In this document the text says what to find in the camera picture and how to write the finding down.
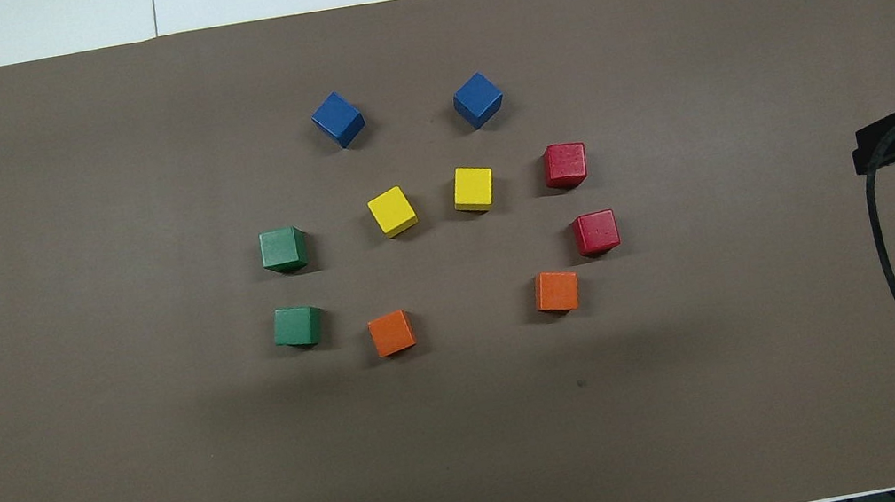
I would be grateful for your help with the red wooden cube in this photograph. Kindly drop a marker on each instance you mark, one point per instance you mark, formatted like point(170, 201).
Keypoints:
point(565, 165)
point(595, 232)

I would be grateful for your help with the green wooden cube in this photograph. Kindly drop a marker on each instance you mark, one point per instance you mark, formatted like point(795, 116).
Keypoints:
point(284, 250)
point(298, 326)

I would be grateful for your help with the orange wooden cube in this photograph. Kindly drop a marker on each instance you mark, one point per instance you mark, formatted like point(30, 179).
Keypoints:
point(392, 332)
point(556, 291)

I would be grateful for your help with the blue wooden cube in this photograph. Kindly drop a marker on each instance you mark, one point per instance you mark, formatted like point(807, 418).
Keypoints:
point(338, 119)
point(477, 100)

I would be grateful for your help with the yellow wooden cube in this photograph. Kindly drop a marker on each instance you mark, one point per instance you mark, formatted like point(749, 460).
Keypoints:
point(392, 211)
point(474, 188)

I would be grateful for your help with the brown paper table mat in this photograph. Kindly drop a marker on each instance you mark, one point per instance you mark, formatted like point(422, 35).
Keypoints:
point(475, 426)

